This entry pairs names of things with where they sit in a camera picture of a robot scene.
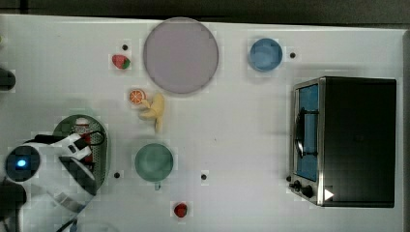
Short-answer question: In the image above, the yellow toy banana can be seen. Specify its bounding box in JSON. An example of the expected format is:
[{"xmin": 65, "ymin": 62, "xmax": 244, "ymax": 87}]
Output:
[{"xmin": 139, "ymin": 93, "xmax": 165, "ymax": 132}]

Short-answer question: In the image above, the black cylinder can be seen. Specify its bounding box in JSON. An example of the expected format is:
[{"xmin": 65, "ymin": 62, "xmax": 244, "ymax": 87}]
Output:
[
  {"xmin": 0, "ymin": 181, "xmax": 27, "ymax": 220},
  {"xmin": 0, "ymin": 69, "xmax": 15, "ymax": 91}
]

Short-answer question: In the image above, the grey round plate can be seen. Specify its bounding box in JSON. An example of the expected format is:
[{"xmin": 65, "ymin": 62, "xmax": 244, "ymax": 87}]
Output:
[{"xmin": 143, "ymin": 17, "xmax": 219, "ymax": 94}]

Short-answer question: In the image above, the green cup with handle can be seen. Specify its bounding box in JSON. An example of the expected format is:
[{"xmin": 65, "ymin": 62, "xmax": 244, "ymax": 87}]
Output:
[{"xmin": 134, "ymin": 143, "xmax": 174, "ymax": 190}]

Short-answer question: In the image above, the green oval strainer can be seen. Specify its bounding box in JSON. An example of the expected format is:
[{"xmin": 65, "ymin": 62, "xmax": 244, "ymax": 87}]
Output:
[{"xmin": 52, "ymin": 114, "xmax": 109, "ymax": 189}]

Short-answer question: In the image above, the red ketchup bottle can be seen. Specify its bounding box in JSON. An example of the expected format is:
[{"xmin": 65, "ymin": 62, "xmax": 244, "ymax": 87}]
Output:
[{"xmin": 74, "ymin": 117, "xmax": 91, "ymax": 145}]

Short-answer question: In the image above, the toy orange slice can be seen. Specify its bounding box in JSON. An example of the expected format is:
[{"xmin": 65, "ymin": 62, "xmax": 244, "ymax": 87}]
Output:
[{"xmin": 129, "ymin": 89, "xmax": 146, "ymax": 105}]

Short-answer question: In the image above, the blue bowl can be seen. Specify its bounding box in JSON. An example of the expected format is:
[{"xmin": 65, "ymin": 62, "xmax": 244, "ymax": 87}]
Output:
[{"xmin": 248, "ymin": 38, "xmax": 283, "ymax": 73}]

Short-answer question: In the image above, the black cylinder upper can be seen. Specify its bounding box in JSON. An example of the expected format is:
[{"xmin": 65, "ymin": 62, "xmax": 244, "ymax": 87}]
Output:
[{"xmin": 0, "ymin": 69, "xmax": 15, "ymax": 91}]

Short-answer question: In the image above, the red toy tomato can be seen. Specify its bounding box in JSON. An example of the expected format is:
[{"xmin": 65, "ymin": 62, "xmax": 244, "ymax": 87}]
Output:
[{"xmin": 174, "ymin": 203, "xmax": 188, "ymax": 218}]

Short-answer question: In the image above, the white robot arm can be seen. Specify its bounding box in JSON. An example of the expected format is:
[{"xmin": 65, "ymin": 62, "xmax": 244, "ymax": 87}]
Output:
[{"xmin": 4, "ymin": 133, "xmax": 97, "ymax": 232}]

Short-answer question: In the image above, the black toaster oven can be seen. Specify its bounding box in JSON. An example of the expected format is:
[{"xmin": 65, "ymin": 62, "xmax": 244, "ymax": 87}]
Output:
[{"xmin": 286, "ymin": 76, "xmax": 396, "ymax": 208}]

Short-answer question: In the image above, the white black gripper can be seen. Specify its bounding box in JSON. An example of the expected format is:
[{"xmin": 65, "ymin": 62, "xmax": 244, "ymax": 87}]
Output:
[{"xmin": 47, "ymin": 133, "xmax": 92, "ymax": 160}]

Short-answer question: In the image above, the black cylinder lower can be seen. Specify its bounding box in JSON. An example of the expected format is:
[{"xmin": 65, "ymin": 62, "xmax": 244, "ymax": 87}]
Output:
[{"xmin": 0, "ymin": 181, "xmax": 27, "ymax": 220}]

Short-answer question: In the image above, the red toy strawberry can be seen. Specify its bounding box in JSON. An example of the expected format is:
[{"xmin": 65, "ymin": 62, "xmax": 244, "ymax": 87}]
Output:
[{"xmin": 111, "ymin": 54, "xmax": 131, "ymax": 70}]

